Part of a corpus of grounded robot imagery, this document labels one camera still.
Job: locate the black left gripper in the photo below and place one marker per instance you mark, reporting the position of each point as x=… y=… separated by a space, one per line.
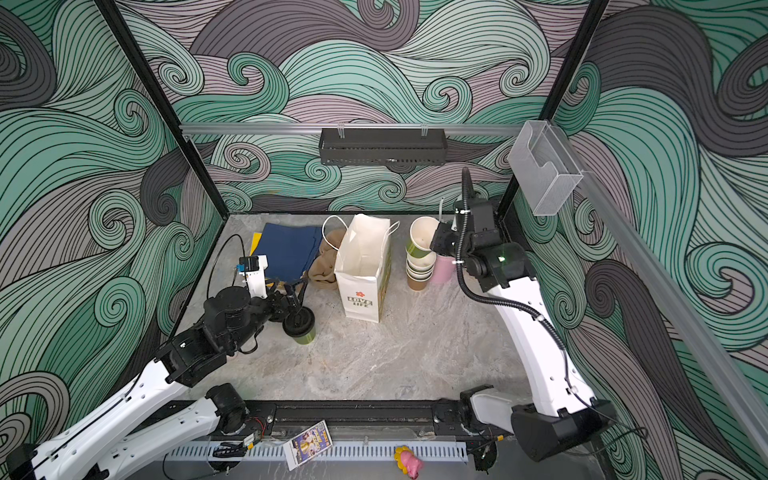
x=282 y=309

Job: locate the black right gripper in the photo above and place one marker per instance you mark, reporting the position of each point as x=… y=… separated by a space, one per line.
x=444 y=243

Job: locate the black plastic cup lid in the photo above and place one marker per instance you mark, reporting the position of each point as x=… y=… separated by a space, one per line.
x=300 y=323

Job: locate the green paper coffee cup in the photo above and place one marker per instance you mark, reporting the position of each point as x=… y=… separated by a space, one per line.
x=307 y=337

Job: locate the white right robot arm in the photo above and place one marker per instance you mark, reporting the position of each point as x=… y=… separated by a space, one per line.
x=564 y=411

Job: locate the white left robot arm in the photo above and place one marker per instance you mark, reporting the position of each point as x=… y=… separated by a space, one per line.
x=112 y=443

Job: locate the white paper takeout bag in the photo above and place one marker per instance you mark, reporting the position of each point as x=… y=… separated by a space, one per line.
x=363 y=264

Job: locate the pink straw holder cup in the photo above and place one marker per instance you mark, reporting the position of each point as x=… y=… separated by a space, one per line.
x=444 y=270

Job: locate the stack of green paper cups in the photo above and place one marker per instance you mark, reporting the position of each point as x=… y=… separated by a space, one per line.
x=420 y=270

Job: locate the navy blue napkin stack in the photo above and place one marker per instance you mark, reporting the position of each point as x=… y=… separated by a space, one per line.
x=290 y=251

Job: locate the brown cup sleeve pile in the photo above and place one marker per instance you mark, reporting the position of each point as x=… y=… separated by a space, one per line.
x=321 y=273

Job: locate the colourful picture card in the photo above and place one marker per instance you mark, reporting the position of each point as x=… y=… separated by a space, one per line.
x=307 y=445

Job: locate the pink yellow toy figure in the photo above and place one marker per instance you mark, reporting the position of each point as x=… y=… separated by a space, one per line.
x=408 y=463

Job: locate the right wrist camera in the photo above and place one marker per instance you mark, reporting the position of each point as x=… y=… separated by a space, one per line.
x=481 y=216

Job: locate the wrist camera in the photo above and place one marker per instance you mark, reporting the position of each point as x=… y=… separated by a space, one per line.
x=481 y=216
x=253 y=269

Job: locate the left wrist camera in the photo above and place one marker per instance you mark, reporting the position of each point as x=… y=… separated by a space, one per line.
x=253 y=269

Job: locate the black corner frame post right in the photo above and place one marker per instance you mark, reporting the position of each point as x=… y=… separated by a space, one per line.
x=572 y=61

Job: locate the black corner frame post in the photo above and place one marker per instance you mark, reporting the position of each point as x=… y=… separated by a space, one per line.
x=572 y=61
x=119 y=28

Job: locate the clear acrylic wall holder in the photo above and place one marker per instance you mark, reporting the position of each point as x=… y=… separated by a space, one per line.
x=544 y=162

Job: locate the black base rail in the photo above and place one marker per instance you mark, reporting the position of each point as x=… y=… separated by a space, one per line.
x=419 y=418

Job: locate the black wall shelf tray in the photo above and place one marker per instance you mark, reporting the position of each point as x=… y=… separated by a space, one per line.
x=384 y=147

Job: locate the aluminium wall rail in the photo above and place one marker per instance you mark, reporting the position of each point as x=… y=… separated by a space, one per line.
x=269 y=128

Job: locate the black corner frame post left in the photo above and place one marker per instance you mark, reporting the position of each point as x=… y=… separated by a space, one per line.
x=119 y=28

